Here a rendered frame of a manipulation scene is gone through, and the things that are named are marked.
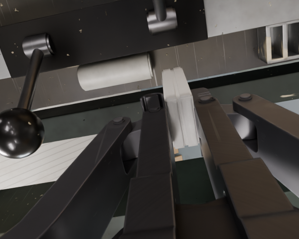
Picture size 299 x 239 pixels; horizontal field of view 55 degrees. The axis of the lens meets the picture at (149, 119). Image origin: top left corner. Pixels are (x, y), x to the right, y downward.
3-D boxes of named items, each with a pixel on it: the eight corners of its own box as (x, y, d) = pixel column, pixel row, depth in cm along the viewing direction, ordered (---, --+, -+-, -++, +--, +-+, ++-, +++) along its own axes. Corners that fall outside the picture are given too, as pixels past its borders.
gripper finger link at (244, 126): (198, 120, 13) (263, 109, 13) (187, 89, 18) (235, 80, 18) (202, 148, 14) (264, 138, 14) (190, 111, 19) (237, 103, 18)
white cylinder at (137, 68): (88, 87, 34) (153, 74, 34) (82, 94, 32) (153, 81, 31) (80, 62, 33) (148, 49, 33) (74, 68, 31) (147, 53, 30)
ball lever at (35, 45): (67, 50, 30) (49, 163, 21) (33, 58, 30) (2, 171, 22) (51, 18, 27) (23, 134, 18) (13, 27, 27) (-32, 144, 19)
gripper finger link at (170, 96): (186, 148, 16) (173, 150, 16) (178, 105, 22) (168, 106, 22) (178, 97, 15) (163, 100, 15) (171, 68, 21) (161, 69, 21)
